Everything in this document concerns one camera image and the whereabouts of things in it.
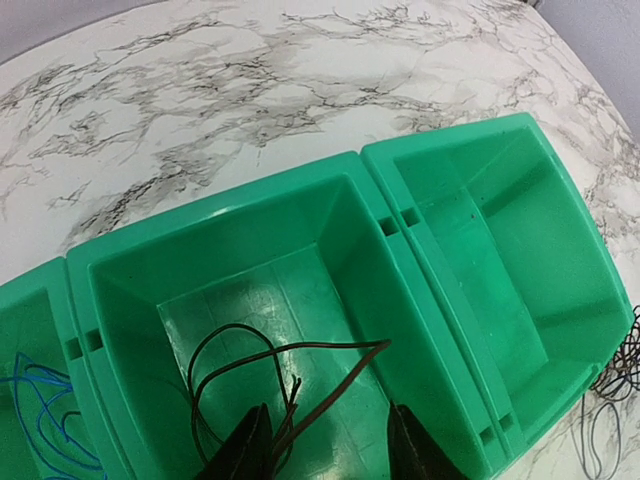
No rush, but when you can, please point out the green bin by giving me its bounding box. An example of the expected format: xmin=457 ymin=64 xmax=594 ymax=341
xmin=361 ymin=113 xmax=633 ymax=460
xmin=1 ymin=258 xmax=107 ymax=479
xmin=66 ymin=153 xmax=502 ymax=479

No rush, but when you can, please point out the middle green bin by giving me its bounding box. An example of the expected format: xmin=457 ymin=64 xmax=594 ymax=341
xmin=66 ymin=153 xmax=502 ymax=479

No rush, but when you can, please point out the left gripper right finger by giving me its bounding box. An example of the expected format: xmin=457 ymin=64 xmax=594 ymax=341
xmin=388 ymin=403 xmax=467 ymax=479

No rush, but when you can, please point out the brown cable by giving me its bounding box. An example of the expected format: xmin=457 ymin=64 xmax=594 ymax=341
xmin=187 ymin=324 xmax=394 ymax=464

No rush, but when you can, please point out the right green bin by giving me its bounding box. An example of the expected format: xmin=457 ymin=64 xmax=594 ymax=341
xmin=361 ymin=113 xmax=633 ymax=460

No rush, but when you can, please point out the dark blue cable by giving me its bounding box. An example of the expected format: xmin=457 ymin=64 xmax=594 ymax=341
xmin=574 ymin=304 xmax=640 ymax=480

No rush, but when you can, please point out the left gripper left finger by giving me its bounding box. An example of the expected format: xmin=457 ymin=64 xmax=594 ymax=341
xmin=195 ymin=403 xmax=273 ymax=479

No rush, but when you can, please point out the left green bin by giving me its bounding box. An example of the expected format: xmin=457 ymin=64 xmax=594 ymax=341
xmin=1 ymin=258 xmax=107 ymax=479

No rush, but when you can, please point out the light blue cable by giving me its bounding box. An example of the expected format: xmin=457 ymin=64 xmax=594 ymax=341
xmin=0 ymin=352 xmax=109 ymax=480

